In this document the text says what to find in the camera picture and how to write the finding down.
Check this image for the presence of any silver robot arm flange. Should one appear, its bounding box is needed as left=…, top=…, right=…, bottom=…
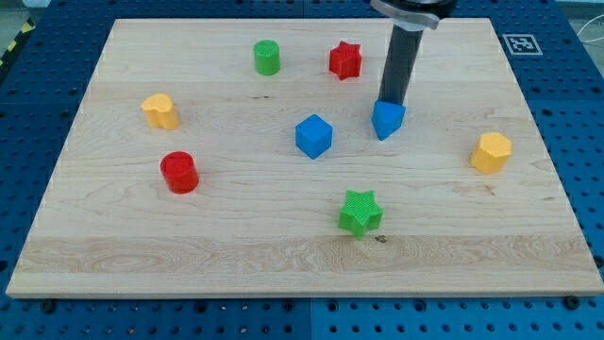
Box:
left=370, top=0, right=458, bottom=31

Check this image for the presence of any wooden board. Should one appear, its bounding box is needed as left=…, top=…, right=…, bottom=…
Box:
left=7, top=18, right=603, bottom=299

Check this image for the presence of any blue cube block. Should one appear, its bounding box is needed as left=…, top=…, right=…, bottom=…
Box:
left=295, top=114, right=333, bottom=160

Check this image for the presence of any green star block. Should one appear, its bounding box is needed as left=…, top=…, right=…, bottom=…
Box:
left=338, top=190, right=383, bottom=240

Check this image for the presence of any red star block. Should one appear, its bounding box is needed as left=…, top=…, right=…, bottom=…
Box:
left=328, top=41, right=362, bottom=80

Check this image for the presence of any green cylinder block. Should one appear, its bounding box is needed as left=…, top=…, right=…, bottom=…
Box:
left=253, top=40, right=280, bottom=76

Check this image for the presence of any red cylinder block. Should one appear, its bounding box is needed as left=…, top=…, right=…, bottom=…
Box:
left=159, top=151, right=199, bottom=195

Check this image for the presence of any yellow heart block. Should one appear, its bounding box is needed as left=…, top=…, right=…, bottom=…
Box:
left=141, top=93, right=180, bottom=130

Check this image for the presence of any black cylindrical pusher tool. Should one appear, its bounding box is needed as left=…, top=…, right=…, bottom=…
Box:
left=378, top=25, right=423, bottom=105

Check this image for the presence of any yellow hexagon block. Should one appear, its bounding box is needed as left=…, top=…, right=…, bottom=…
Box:
left=470, top=132, right=512, bottom=174

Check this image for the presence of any white fiducial marker tag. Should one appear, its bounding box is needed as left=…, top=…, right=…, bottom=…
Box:
left=502, top=34, right=543, bottom=56

